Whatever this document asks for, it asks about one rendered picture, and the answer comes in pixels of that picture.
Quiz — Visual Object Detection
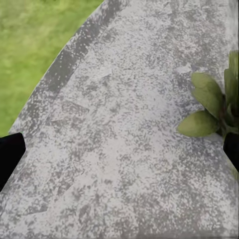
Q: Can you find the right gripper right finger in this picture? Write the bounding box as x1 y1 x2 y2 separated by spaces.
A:
223 133 239 172

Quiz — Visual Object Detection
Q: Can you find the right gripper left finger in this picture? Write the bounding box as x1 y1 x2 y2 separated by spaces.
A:
0 132 26 192

